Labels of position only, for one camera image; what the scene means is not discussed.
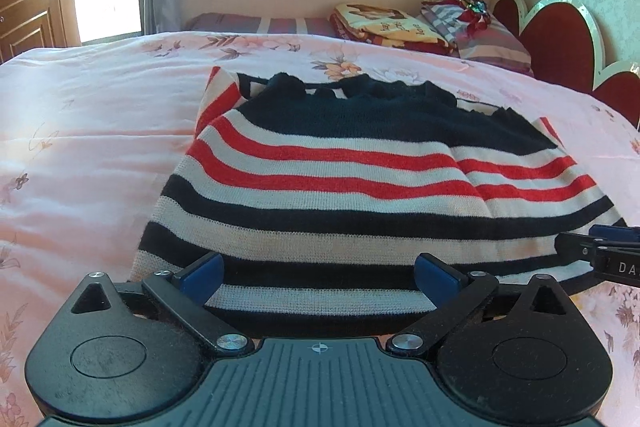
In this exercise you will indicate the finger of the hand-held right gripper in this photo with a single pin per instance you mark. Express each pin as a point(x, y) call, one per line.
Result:
point(612, 242)

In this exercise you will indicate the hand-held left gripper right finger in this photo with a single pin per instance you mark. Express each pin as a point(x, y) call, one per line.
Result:
point(435, 277)

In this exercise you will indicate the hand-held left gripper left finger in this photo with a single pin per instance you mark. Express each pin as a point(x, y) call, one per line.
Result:
point(202, 279)

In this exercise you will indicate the striped knit sweater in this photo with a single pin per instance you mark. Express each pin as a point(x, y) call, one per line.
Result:
point(350, 187)

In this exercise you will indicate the pink floral bed sheet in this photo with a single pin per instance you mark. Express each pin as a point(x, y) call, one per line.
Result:
point(90, 147)

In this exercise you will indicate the red scalloped headboard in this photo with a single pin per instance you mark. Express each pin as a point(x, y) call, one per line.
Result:
point(555, 37)

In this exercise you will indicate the folded yellow printed blanket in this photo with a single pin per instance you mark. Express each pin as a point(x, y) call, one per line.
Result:
point(385, 27)

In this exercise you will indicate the purple striped pillow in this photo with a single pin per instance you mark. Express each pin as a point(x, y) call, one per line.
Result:
point(250, 24)

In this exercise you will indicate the colourful bundle on pillow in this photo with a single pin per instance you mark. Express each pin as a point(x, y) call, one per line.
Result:
point(475, 7)

